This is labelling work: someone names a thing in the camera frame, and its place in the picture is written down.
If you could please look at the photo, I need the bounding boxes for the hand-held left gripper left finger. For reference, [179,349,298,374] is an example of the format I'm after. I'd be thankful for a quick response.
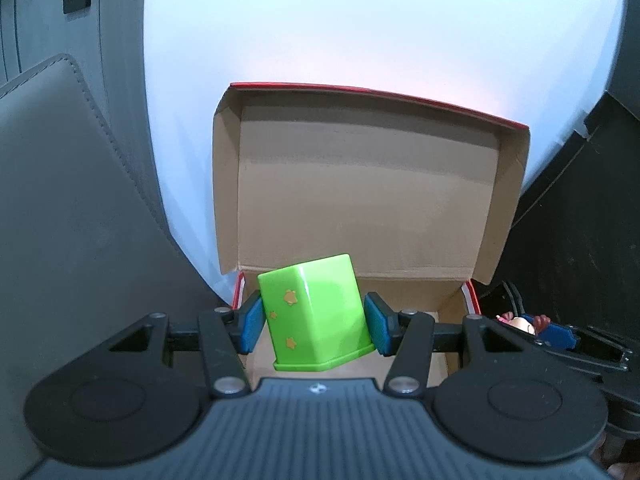
[107,296,264,398]

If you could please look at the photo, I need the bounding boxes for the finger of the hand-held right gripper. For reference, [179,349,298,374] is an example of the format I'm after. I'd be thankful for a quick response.
[530,340,628,375]
[537,324,632,361]

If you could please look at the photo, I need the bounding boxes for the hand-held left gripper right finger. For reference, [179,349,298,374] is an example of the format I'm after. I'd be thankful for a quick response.
[364,291,538,396]

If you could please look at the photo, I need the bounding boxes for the small mouse figurine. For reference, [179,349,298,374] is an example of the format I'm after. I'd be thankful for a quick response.
[495,311,551,337]

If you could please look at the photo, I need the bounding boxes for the green star-print plastic container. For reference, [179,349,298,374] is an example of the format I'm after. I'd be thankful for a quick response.
[256,253,375,373]

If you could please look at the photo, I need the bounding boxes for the red cardboard box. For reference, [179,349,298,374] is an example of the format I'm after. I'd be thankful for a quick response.
[211,81,531,391]

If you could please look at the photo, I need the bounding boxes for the flat black panel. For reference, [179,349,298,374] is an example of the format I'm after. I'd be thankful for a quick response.
[512,89,640,331]

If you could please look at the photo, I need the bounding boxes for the grey leather cushion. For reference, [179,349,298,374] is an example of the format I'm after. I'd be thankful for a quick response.
[0,52,231,461]

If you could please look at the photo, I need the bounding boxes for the grey cabinet door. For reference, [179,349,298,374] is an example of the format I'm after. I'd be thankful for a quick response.
[0,0,151,86]

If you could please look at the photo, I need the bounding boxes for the black strap loops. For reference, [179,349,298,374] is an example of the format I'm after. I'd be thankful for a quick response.
[501,281,527,318]

